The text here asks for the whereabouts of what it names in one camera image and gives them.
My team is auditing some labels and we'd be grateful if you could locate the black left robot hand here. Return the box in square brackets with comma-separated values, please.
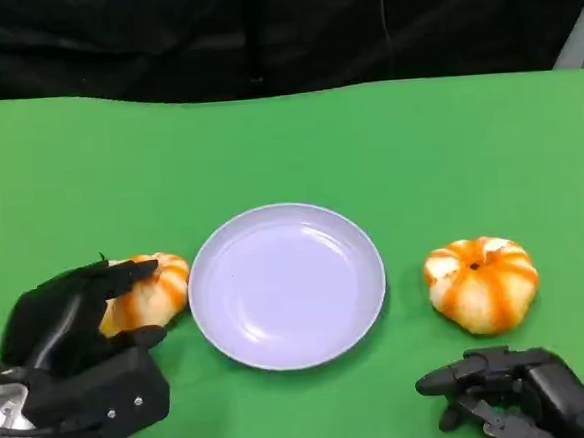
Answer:
[0, 255, 171, 386]

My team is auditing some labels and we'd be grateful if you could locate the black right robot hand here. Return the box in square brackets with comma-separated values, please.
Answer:
[413, 340, 584, 438]

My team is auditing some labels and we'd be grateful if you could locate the orange and white bread roll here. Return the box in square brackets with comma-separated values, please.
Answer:
[421, 232, 543, 341]
[93, 249, 195, 340]

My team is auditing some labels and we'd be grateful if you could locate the lilac plate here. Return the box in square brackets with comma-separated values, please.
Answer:
[181, 195, 393, 378]

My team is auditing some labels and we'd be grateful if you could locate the green table cloth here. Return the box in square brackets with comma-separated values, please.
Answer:
[0, 57, 584, 438]

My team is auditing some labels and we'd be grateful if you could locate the black backdrop curtain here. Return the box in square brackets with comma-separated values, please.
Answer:
[0, 0, 584, 118]

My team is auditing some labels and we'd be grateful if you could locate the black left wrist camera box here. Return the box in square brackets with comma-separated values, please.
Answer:
[18, 342, 175, 438]

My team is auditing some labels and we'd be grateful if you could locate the grey metal frame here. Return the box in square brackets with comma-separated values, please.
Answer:
[549, 0, 584, 71]

